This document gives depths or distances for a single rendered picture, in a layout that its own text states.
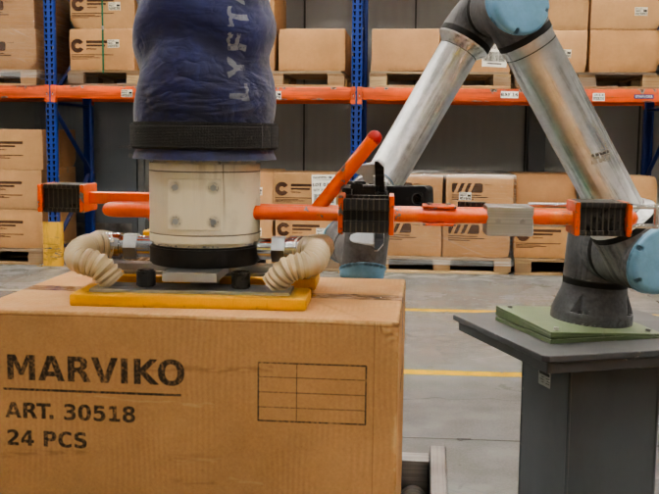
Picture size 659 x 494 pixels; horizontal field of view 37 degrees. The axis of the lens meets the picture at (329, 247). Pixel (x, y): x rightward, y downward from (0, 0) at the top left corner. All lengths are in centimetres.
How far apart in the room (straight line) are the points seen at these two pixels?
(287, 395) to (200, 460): 16
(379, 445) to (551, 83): 94
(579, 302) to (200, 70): 120
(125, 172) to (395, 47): 323
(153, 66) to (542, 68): 87
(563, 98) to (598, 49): 677
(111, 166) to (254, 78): 889
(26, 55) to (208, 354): 797
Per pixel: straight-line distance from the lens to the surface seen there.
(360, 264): 193
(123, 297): 143
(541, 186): 920
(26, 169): 930
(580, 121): 207
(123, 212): 154
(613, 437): 238
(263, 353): 135
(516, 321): 235
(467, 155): 996
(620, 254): 216
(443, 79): 210
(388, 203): 147
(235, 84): 144
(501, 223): 150
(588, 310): 232
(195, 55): 144
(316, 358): 134
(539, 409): 242
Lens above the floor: 120
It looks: 7 degrees down
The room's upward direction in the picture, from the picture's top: 1 degrees clockwise
